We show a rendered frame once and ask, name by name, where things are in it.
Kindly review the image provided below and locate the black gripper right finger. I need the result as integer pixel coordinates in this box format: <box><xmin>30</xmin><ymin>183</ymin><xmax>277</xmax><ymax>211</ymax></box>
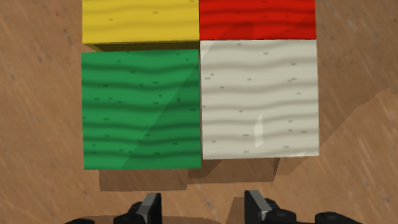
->
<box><xmin>244</xmin><ymin>190</ymin><xmax>362</xmax><ymax>224</ymax></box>

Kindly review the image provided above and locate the yellow wooden cube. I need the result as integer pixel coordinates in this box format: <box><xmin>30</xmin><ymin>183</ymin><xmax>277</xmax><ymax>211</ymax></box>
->
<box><xmin>82</xmin><ymin>0</ymin><xmax>200</xmax><ymax>55</ymax></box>

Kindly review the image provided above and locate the beige wood-grain cube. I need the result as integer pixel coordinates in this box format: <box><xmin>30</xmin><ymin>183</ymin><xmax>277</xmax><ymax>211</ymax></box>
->
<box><xmin>199</xmin><ymin>40</ymin><xmax>319</xmax><ymax>159</ymax></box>

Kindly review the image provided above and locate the red cube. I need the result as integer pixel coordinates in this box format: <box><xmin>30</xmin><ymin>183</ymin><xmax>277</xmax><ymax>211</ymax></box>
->
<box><xmin>199</xmin><ymin>0</ymin><xmax>316</xmax><ymax>53</ymax></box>

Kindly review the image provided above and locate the green cube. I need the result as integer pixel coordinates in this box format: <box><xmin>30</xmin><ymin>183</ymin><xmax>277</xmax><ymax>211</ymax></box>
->
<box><xmin>81</xmin><ymin>49</ymin><xmax>201</xmax><ymax>170</ymax></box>

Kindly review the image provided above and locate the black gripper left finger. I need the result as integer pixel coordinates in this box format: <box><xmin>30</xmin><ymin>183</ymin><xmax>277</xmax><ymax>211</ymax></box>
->
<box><xmin>65</xmin><ymin>193</ymin><xmax>162</xmax><ymax>224</ymax></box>

